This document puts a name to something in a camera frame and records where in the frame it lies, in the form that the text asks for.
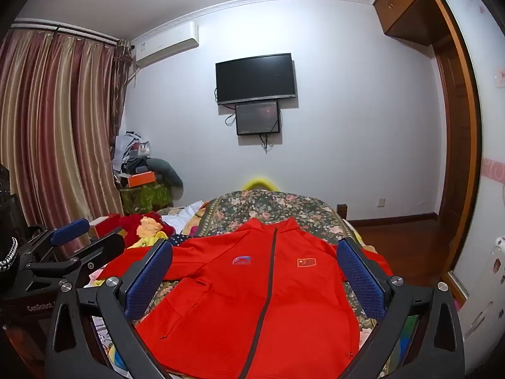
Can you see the black wall television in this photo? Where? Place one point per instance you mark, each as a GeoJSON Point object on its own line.
{"type": "Point", "coordinates": [255, 79]}

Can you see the white air conditioner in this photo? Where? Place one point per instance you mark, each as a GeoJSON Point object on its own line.
{"type": "Point", "coordinates": [165, 43]}

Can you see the red box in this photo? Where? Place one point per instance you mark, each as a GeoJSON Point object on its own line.
{"type": "Point", "coordinates": [106, 225]}

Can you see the yellow cloth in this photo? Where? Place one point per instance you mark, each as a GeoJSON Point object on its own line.
{"type": "Point", "coordinates": [148, 242]}

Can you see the orange box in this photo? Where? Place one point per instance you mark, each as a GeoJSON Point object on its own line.
{"type": "Point", "coordinates": [141, 179]}

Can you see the colourful printed bedsheet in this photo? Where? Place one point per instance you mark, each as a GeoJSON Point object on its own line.
{"type": "Point", "coordinates": [110, 343]}

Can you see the white sheet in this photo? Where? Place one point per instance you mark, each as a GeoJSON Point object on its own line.
{"type": "Point", "coordinates": [181, 217]}

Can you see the red plush cloth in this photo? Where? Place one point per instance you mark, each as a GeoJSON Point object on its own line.
{"type": "Point", "coordinates": [132, 225]}

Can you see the black bag with white trim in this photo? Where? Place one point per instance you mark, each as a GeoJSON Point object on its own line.
{"type": "Point", "coordinates": [8, 221]}

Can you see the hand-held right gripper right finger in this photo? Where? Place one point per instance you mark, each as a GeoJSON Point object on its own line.
{"type": "Point", "coordinates": [361, 280]}

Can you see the floral bedspread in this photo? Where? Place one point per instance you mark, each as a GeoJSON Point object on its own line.
{"type": "Point", "coordinates": [276, 205]}

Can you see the wooden bed post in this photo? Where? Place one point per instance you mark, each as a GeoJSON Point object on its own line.
{"type": "Point", "coordinates": [342, 211]}

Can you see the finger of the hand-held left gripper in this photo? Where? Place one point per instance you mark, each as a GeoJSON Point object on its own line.
{"type": "Point", "coordinates": [71, 229]}
{"type": "Point", "coordinates": [106, 246]}

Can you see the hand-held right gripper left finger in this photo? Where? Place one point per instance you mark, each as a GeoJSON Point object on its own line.
{"type": "Point", "coordinates": [148, 280]}

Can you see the striped curtain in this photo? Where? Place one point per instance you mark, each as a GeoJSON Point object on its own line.
{"type": "Point", "coordinates": [59, 126]}

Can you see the wooden overhead cabinet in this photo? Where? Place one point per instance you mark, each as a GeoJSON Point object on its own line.
{"type": "Point", "coordinates": [402, 0]}

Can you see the small black wall monitor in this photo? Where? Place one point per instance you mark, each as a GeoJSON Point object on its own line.
{"type": "Point", "coordinates": [257, 118]}

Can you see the navy patterned cloth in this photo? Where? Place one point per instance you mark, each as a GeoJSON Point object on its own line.
{"type": "Point", "coordinates": [180, 239]}

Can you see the green patterned cloth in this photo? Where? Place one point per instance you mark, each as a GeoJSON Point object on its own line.
{"type": "Point", "coordinates": [144, 199]}

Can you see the white curtain track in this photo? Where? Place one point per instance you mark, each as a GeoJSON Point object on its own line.
{"type": "Point", "coordinates": [67, 30]}

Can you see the white wardrobe with stickers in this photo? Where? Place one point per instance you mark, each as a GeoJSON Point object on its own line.
{"type": "Point", "coordinates": [489, 126]}

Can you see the white wall outlet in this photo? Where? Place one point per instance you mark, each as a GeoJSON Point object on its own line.
{"type": "Point", "coordinates": [381, 202]}

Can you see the red zip jacket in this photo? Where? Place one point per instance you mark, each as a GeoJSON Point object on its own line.
{"type": "Point", "coordinates": [236, 304]}

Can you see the yellow plastic object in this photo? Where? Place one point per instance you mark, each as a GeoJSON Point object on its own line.
{"type": "Point", "coordinates": [260, 183]}

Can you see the black device with orange band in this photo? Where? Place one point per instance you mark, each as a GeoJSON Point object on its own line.
{"type": "Point", "coordinates": [134, 150]}

